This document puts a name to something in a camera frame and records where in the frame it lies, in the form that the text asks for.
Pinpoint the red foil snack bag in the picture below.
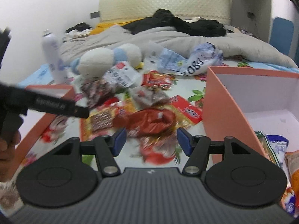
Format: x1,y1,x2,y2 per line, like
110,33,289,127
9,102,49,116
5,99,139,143
112,108,176,138

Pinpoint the shrimp flavour snack bag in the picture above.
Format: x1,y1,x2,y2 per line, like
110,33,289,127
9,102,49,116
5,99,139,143
81,61,142,109

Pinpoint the clear dark snack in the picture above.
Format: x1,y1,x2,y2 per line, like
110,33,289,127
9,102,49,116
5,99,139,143
129,85,170,109

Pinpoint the blue white snack bag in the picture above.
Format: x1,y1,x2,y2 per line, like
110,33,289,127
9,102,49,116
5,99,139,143
266,135,289,168

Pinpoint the small red snack packet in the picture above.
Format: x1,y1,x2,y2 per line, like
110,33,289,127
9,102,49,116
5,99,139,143
141,71,173,90

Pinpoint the orange snack bag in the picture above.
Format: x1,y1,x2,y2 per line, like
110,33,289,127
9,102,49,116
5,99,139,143
282,150,298,216

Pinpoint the red yellow dried tofu pack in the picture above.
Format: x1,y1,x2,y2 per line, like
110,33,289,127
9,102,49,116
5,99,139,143
160,95,202,128

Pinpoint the green white snack bag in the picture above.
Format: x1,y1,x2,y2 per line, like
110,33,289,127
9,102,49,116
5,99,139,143
255,130,274,162

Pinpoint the person's left hand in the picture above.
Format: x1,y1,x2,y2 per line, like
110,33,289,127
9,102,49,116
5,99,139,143
0,131,21,182

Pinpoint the pink shallow box lid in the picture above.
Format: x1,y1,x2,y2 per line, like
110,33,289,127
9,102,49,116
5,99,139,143
8,84,75,180

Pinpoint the light blue star bedsheet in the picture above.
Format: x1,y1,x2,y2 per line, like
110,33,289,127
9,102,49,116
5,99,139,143
18,64,53,88

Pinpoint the fruit print tablecloth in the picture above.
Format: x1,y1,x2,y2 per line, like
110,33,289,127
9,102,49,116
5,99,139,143
18,57,258,169

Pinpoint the pink deep gift box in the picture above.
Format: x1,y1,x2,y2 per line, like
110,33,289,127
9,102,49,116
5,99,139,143
202,66,298,156

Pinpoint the white spray bottle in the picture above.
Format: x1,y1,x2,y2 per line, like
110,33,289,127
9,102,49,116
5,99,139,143
41,29,68,84

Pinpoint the white blue plush toy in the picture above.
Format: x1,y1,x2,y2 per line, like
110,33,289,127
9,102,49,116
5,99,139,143
70,43,142,80

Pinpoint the crumpled blue white plastic bag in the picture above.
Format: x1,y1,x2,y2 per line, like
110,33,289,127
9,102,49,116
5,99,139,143
144,40,225,77

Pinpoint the cardboard box with clothes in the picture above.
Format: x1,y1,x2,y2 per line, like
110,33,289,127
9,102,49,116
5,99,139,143
62,22,93,42

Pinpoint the grey duvet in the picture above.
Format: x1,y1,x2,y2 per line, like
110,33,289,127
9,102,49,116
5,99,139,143
60,25,298,68

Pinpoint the yellow pillow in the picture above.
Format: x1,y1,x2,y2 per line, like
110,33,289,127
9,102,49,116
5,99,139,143
89,18,141,35

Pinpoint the black clothes pile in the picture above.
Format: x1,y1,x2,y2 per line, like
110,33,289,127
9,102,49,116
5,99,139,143
122,9,226,37

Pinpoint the blue chair back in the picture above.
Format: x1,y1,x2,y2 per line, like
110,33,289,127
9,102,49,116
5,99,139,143
269,17,294,55

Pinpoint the cream padded headboard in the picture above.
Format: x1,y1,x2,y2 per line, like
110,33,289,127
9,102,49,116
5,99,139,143
99,0,231,25

